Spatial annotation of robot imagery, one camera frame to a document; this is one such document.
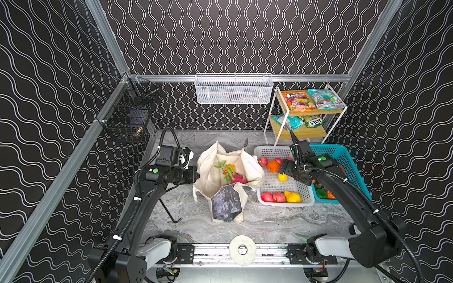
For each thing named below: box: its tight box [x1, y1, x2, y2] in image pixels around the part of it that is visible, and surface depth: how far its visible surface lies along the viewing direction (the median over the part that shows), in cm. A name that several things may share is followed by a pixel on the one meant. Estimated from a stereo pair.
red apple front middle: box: [272, 192, 287, 203], surface depth 87 cm
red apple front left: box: [260, 191, 274, 203], surface depth 87 cm
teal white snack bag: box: [271, 114, 306, 132], surface depth 102 cm
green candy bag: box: [298, 114, 328, 129], surface depth 102 cm
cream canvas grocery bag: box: [192, 140, 265, 223], surface depth 82 cm
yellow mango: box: [283, 191, 302, 204], surface depth 87 cm
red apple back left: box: [258, 156, 269, 167], surface depth 102 cm
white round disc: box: [228, 234, 257, 267], surface depth 77 cm
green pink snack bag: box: [307, 88, 347, 110], surface depth 86 cm
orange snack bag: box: [281, 90, 316, 113], surface depth 85 cm
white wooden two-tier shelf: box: [263, 84, 349, 146], surface depth 89 cm
